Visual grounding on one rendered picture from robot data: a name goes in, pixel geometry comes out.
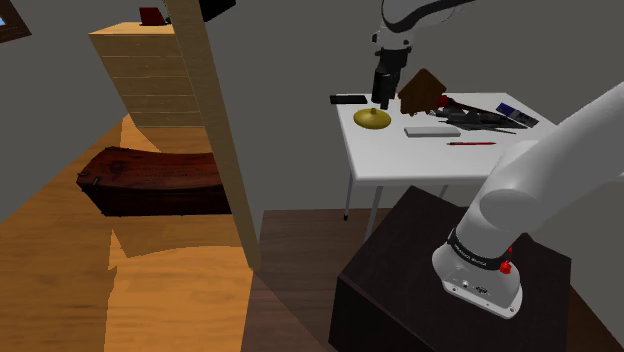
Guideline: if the brown wooden house figure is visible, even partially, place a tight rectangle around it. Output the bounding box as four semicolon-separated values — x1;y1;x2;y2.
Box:
397;68;447;117

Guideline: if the black phone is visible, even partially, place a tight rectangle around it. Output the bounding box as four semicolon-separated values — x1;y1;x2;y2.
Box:
329;94;369;106

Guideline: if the yellow round lid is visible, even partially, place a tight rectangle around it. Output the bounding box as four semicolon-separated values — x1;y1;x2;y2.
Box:
353;107;393;131

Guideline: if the grey flat box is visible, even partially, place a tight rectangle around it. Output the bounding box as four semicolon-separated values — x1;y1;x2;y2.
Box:
403;126;462;139

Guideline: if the white table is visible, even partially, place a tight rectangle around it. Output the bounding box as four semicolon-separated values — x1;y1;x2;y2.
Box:
335;91;558;241

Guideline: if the blue and black remote control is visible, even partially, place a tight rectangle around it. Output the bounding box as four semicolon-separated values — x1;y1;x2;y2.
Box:
495;101;540;129

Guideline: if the dark robot stand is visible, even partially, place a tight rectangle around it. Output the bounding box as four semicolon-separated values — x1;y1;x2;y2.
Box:
327;185;573;352

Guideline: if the light wooden chest of drawers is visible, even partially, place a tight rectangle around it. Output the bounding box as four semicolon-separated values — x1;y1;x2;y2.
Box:
88;21;205;129

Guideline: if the red box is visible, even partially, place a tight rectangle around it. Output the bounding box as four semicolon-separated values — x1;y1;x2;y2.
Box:
138;6;167;27

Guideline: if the dark red wooden bench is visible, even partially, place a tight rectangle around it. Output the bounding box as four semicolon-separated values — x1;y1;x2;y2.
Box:
75;146;232;218

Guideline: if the brown framed window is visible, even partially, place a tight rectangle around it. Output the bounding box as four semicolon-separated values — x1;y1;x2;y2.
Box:
0;0;33;44

